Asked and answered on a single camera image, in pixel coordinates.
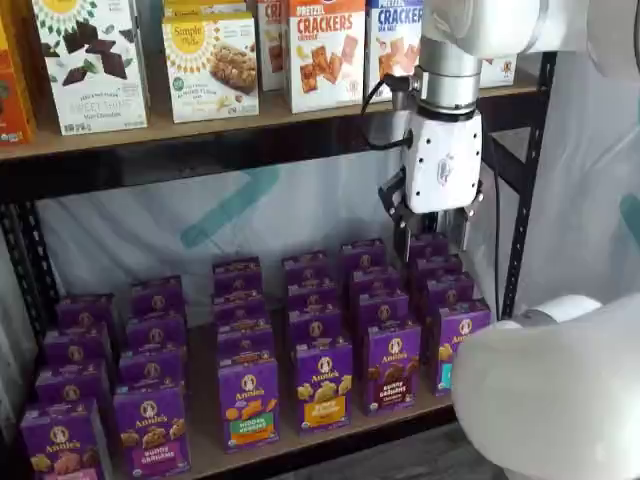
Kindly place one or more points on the purple Annie's box brown bunnies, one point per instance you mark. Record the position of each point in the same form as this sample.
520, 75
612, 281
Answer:
364, 255
395, 370
375, 280
382, 310

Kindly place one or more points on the white Sweet Thins chocolate box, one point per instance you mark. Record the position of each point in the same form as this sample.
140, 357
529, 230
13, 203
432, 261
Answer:
90, 75

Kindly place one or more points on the blue sea salt crackers box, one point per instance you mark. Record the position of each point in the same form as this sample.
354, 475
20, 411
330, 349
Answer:
390, 50

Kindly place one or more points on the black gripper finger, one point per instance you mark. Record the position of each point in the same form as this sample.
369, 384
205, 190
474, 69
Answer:
466, 230
402, 235

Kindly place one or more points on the black metal shelf rack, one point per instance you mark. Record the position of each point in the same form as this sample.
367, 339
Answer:
150, 170

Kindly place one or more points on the translucent sheet with teal stripe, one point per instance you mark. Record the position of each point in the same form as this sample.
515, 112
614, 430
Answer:
200, 225

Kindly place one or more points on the orange cheddar pretzel crackers box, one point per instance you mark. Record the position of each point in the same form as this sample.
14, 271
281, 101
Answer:
325, 65
272, 50

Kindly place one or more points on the yellow Simple Mills bar box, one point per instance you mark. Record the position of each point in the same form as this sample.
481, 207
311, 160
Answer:
205, 7
210, 75

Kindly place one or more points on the orange Simple Mills snack box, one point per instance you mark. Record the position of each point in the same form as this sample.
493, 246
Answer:
12, 90

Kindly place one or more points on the purple Annie's bunny grahams box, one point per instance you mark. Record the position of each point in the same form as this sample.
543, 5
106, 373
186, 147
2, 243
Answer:
155, 332
157, 297
150, 430
150, 370

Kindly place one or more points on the purple Annie's box yellow label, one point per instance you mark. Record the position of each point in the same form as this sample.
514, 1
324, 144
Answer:
305, 267
322, 385
315, 327
312, 297

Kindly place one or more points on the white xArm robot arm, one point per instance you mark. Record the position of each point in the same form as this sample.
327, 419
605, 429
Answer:
550, 390

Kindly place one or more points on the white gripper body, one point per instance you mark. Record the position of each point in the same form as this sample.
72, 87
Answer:
442, 160

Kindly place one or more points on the purple Annie's box teal label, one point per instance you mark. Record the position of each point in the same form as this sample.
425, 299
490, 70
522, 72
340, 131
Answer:
450, 292
457, 325
440, 265
430, 245

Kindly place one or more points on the purple Annie's box green label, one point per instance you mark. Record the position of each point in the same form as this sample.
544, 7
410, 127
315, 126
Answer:
239, 310
245, 342
247, 400
237, 275

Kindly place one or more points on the purple Annie's box pink label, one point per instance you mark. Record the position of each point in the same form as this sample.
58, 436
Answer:
85, 312
60, 440
75, 347
70, 385

